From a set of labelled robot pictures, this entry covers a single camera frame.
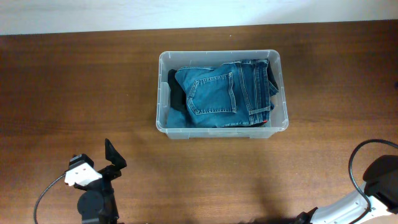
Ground black shorts red waistband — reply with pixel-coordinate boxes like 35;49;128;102
259;59;279;123

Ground clear plastic storage bin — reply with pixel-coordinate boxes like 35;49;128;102
156;49;289;139

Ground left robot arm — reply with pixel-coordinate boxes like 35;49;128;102
65;139;127;224

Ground black cloth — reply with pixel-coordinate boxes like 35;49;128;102
168;69;187;113

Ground right black cable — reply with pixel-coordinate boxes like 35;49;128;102
348;139;398;224

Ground dark blue jeans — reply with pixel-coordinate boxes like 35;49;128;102
166;59;267;128

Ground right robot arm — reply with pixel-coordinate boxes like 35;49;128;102
293;155;397;224

